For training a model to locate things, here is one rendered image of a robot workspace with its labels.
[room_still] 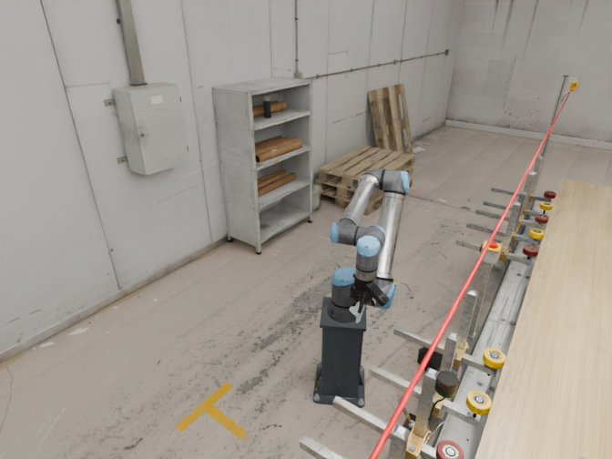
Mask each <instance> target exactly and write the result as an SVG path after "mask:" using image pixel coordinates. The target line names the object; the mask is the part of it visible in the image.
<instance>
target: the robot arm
mask: <svg viewBox="0 0 612 459"><path fill-rule="evenodd" d="M377 190H383V199H382V208H381V214H380V219H379V225H378V226H377V225H371V226H370V227H368V228H366V227H361V226H358V225H359V223H360V220H361V218H362V215H363V213H364V211H365V210H366V207H367V205H368V203H369V201H370V199H371V197H372V194H373V193H374V192H376V191H377ZM405 193H406V194H408V193H409V174H408V172H405V171H400V170H391V169H384V168H378V169H372V170H369V171H367V172H365V173H363V174H362V175H361V176H360V178H359V180H358V188H357V189H356V191H355V193H354V194H353V196H352V199H351V201H350V203H349V205H348V206H347V208H346V210H345V211H344V213H343V215H342V217H341V219H340V220H339V222H333V223H332V225H331V241H332V242H335V243H341V244H345V245H351V246H355V247H356V249H357V252H356V266H355V268H352V267H350V268H349V267H342V268H339V269H337V270H336V271H335V272H334V273H333V275H332V280H331V301H330V303H329V305H328V309H327V312H328V315H329V317H330V318H331V319H333V320H334V321H337V322H341V323H349V322H353V321H356V323H358V322H359V321H360V320H361V317H362V313H363V311H364V309H365V305H368V306H373V307H376V308H382V309H389V308H390V307H391V305H392V302H393V297H394V294H395V290H396V285H397V283H396V282H393V279H394V277H393V276H392V267H393V257H394V253H395V247H396V241H397V236H398V231H399V226H400V220H401V215H402V210H403V200H404V197H405Z"/></svg>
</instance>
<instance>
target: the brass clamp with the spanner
mask: <svg viewBox="0 0 612 459"><path fill-rule="evenodd" d="M413 428H414V426H413ZM430 430H431V429H430V426H429V425H427V430H426V432H425V435H424V437H423V438H422V437H421V436H419V435H417V434H415V433H414V432H413V429H412V430H411V432H410V434H409V438H408V443H407V447H406V453H405V457H404V459H419V457H420V453H421V450H422V448H423V444H425V443H426V441H427V438H428V435H431V433H432V432H430ZM410 444H412V445H414V448H415V451H414V452H410V451H409V449H408V447H409V446H410Z"/></svg>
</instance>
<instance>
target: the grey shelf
mask: <svg viewBox="0 0 612 459"><path fill-rule="evenodd" d="M281 90H282V97H281ZM212 93H213V101H214V110H215V118H216V128H217V136H218V145H219V161H220V170H221V178H222V187H223V196H224V205H225V213H226V222H227V231H228V242H232V241H233V239H231V238H230V236H231V237H233V238H235V239H238V240H241V241H244V242H246V243H249V244H250V245H252V246H255V247H256V254H258V255H260V254H261V246H260V245H261V243H263V242H264V241H266V240H268V239H269V238H270V237H272V236H274V235H276V234H278V233H280V232H282V231H284V230H286V229H287V228H289V227H290V226H292V225H294V224H295V223H297V222H299V221H301V220H302V219H305V218H306V217H308V216H310V219H309V220H308V222H309V223H312V104H313V80H310V79H302V78H293V77H285V76H276V77H270V78H264V79H258V80H252V81H247V82H241V83H236V84H230V85H225V86H219V87H213V88H212ZM264 96H270V102H274V101H278V102H281V101H284V102H285V103H286V109H285V110H282V111H278V112H274V113H271V118H265V117H264V115H263V116H259V117H253V114H252V107H255V106H258V105H262V104H263V100H264V98H263V97H264ZM246 109H247V112H246ZM248 113H249V114H248ZM282 123H283V130H282ZM278 132H279V136H282V137H283V138H284V137H289V138H290V139H292V138H299V140H300V141H301V142H302V148H299V149H296V150H294V151H292V152H289V153H286V154H283V155H280V156H278V157H276V158H271V159H268V160H266V161H263V162H261V163H257V162H256V159H255V144H254V143H257V142H260V141H262V140H266V139H269V138H275V137H277V136H278ZM249 149H250V152H249ZM253 152H254V153H253ZM253 155H254V156H253ZM283 160H284V163H283ZM279 162H280V163H279ZM281 169H285V171H286V176H287V175H289V174H291V173H295V174H296V176H297V178H296V179H295V180H292V181H290V182H288V183H286V184H284V185H282V186H280V187H278V188H276V189H274V190H272V191H270V192H268V193H266V194H264V195H262V196H260V197H258V188H257V179H259V178H261V177H264V176H266V175H269V174H271V173H273V172H276V171H278V170H281ZM255 180H256V181H255ZM252 182H253V183H252ZM255 182H256V183H255ZM251 189H252V191H251ZM309 190H310V211H309ZM256 197H257V198H256ZM257 247H258V248H257Z"/></svg>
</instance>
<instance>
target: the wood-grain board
mask: <svg viewBox="0 0 612 459"><path fill-rule="evenodd" d="M581 455H582V456H583V457H585V458H588V459H612V188H609V187H603V186H598V185H593V184H587V183H582V182H577V181H572V180H566V179H561V180H560V184H559V187H558V190H557V193H556V198H555V201H554V204H553V208H552V210H551V213H550V216H549V220H548V222H547V225H546V231H545V234H544V237H543V239H542V242H541V246H540V249H539V252H538V254H537V258H536V261H535V266H534V269H533V272H532V275H531V278H530V281H529V284H528V287H527V290H526V294H525V298H524V301H523V305H522V308H521V311H520V313H519V316H518V320H517V323H516V326H515V331H514V334H513V337H512V340H511V343H510V346H509V349H508V352H507V355H506V358H505V363H504V367H503V370H502V372H501V375H500V379H499V382H498V384H497V387H496V390H495V396H494V399H493V401H492V405H491V408H490V411H489V414H488V417H487V420H486V423H485V426H484V431H483V434H482V437H481V441H480V444H479V446H478V449H477V453H476V456H475V459H579V456H581Z"/></svg>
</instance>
